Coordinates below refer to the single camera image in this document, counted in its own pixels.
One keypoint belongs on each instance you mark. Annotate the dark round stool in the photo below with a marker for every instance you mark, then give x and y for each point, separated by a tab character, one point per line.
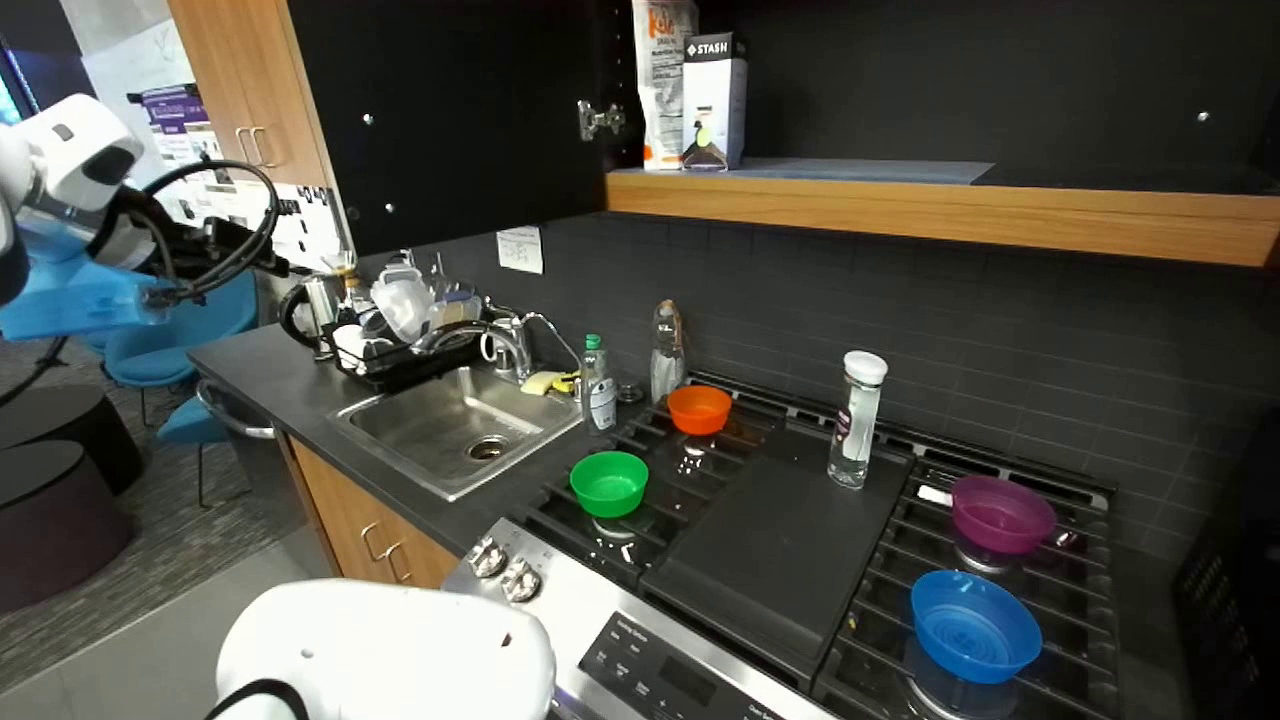
52	534

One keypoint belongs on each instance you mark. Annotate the orange plastic bowl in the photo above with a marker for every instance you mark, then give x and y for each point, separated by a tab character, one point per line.
700	407

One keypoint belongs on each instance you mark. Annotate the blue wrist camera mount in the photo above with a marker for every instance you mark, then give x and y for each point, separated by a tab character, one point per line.
81	301

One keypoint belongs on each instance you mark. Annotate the white box black top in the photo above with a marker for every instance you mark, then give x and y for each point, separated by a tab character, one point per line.
713	102

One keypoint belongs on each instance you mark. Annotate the black griddle plate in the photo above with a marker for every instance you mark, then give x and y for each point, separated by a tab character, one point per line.
772	561

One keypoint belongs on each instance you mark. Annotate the clear bottle white cap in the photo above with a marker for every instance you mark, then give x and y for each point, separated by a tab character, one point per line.
858	426

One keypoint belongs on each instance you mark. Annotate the pale yellow sponge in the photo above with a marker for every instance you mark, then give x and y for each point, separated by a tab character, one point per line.
539	385

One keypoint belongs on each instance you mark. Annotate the wooden base cabinet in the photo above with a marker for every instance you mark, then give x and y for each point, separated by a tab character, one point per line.
361	521

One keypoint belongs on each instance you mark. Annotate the green plastic bowl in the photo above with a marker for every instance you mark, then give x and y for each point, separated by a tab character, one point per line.
610	480

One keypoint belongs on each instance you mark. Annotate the thin chrome water tap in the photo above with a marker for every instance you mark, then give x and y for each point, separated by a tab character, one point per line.
539	318

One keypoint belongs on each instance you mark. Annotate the black dish rack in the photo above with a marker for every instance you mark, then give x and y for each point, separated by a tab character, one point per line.
403	362

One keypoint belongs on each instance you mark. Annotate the wooden cupboard black interior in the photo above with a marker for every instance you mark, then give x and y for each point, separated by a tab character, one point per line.
934	212

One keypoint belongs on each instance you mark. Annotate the green capped soap bottle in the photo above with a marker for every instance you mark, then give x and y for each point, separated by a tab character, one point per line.
598	394

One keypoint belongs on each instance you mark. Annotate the orange and white box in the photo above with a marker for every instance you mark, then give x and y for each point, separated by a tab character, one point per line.
661	82

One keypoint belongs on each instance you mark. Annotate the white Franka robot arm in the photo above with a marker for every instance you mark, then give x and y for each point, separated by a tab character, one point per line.
386	654

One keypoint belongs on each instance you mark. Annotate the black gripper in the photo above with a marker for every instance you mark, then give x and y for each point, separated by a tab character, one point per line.
240	249

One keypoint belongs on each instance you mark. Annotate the stainless steel sink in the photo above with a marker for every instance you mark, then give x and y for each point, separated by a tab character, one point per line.
441	435

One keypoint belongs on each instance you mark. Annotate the blue plastic bowl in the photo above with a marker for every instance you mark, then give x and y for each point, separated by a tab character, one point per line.
974	625

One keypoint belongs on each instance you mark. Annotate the white poster black squares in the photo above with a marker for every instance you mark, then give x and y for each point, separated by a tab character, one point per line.
313	225

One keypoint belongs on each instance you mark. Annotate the stainless gas stove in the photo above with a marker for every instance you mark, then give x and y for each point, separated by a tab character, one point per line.
572	606

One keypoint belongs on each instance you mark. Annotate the silver stove knob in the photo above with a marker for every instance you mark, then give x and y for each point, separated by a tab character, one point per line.
487	561
521	582

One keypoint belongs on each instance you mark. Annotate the purple plastic bowl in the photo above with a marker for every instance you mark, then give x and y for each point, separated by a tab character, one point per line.
1003	515

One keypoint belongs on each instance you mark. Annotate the silver door hinge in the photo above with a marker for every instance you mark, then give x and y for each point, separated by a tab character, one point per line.
601	121

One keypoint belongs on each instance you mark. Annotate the clear plastic container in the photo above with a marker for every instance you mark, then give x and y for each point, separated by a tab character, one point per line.
403	301

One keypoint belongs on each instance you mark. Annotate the clear spray bottle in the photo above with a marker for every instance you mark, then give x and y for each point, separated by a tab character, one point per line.
666	362

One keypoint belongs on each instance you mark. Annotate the blue chair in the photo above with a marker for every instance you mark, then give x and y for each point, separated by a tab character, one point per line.
212	321

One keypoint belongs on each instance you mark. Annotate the white wall poster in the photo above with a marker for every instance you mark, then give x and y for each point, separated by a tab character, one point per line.
133	55

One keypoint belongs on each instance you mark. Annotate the yellow green sponge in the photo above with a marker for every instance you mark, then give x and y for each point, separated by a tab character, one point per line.
564	385

